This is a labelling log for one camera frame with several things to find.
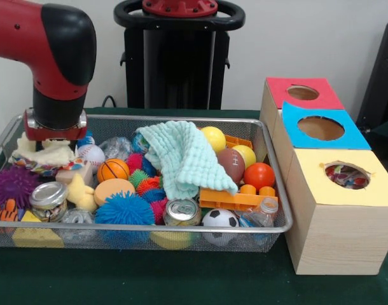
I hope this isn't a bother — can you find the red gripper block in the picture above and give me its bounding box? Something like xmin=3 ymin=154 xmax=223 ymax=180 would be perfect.
xmin=24 ymin=107 xmax=88 ymax=141

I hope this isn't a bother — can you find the cream knitted cloth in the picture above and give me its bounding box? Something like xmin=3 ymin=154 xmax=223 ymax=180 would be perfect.
xmin=10 ymin=132 xmax=77 ymax=168

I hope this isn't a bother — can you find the mint green knitted cloth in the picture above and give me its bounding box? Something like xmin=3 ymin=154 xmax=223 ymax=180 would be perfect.
xmin=134 ymin=120 xmax=239 ymax=201

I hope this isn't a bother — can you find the white cloth with colourful spots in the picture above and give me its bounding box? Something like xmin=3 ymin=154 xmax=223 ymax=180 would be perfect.
xmin=326 ymin=163 xmax=370 ymax=191
xmin=11 ymin=157 xmax=87 ymax=178

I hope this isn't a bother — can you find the metal mesh bin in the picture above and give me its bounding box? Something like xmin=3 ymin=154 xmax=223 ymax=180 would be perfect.
xmin=0 ymin=112 xmax=293 ymax=254

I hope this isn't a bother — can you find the wooden box with three holes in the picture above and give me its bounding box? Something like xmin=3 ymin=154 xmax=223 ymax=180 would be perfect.
xmin=259 ymin=77 xmax=388 ymax=276

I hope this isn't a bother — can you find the purple spiky ball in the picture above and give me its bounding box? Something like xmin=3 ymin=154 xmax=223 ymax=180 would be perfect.
xmin=0 ymin=166 xmax=39 ymax=208

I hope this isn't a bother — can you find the small orange basketball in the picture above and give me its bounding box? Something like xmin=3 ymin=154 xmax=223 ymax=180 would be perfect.
xmin=97 ymin=158 xmax=130 ymax=184

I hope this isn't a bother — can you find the blue spiky ball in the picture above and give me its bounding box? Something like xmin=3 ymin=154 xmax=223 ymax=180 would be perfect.
xmin=94 ymin=190 xmax=155 ymax=226

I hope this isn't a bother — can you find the silver drink can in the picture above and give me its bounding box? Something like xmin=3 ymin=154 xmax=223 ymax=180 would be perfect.
xmin=163 ymin=197 xmax=203 ymax=227

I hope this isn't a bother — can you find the large yellow ball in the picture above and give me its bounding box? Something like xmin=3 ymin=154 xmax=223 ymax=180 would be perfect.
xmin=200 ymin=126 xmax=227 ymax=153

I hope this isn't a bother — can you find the dark green tablecloth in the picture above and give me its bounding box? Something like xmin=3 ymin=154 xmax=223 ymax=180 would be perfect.
xmin=0 ymin=107 xmax=388 ymax=305

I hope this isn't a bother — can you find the brown toy football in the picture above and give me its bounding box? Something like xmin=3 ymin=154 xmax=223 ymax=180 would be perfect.
xmin=216 ymin=148 xmax=246 ymax=184

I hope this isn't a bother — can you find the small soccer ball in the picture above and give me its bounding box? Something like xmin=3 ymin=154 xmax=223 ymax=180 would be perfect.
xmin=202 ymin=208 xmax=240 ymax=228

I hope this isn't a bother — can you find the orange toy building brick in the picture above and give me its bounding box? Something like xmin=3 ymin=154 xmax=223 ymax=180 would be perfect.
xmin=199 ymin=184 xmax=279 ymax=210

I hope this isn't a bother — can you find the orange ball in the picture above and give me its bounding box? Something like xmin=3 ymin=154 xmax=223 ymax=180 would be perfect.
xmin=244 ymin=162 xmax=276 ymax=191

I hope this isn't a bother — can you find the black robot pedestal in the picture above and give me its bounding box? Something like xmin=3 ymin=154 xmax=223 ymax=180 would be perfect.
xmin=113 ymin=0 xmax=246 ymax=111

